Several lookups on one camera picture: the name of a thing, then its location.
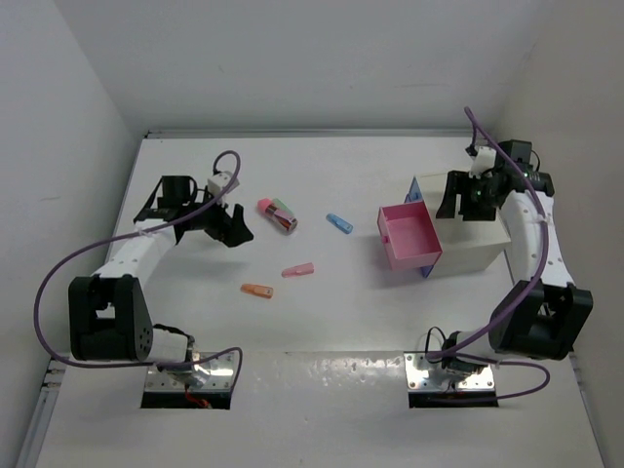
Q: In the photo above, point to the blue cap-shaped clip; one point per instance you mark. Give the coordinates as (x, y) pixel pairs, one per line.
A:
(340, 223)

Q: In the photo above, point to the pink cap-shaped clip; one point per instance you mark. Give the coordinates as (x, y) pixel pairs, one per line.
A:
(299, 270)

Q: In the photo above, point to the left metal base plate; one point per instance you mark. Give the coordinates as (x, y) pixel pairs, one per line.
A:
(216, 375)

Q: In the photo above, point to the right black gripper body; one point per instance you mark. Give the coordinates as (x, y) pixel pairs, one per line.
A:
(475, 201)

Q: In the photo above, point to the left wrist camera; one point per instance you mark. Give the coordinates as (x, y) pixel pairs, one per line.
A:
(218, 181)

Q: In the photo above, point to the orange cap-shaped clip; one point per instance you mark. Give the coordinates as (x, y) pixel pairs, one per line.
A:
(257, 290)

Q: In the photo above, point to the clear tube with pink cap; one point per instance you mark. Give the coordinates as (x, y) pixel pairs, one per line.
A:
(281, 219)

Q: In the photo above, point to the green cap-shaped clip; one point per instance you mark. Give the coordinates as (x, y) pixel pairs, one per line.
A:
(282, 206)

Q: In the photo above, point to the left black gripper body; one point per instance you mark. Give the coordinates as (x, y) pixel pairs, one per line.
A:
(218, 228)

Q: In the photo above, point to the white drawer cabinet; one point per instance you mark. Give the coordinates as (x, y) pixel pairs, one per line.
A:
(468, 246)

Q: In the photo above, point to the blue drawer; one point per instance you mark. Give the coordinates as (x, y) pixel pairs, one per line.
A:
(414, 194)

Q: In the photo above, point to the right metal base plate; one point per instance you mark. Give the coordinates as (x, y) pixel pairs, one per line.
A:
(424, 377)

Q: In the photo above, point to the metal base plate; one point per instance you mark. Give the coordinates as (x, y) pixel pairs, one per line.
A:
(216, 375)
(424, 377)

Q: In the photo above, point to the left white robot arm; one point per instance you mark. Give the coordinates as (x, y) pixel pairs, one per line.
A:
(108, 315)

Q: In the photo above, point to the pink drawer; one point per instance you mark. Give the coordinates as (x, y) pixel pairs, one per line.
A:
(408, 236)

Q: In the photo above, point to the purple bottom drawer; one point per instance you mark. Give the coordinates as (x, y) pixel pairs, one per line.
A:
(428, 271)

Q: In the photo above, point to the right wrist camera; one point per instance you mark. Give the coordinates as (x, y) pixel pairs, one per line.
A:
(483, 159)

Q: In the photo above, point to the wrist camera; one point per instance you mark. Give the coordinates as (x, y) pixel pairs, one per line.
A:
(483, 159)
(218, 181)

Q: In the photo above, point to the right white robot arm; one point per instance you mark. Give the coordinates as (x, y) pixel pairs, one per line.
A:
(544, 313)

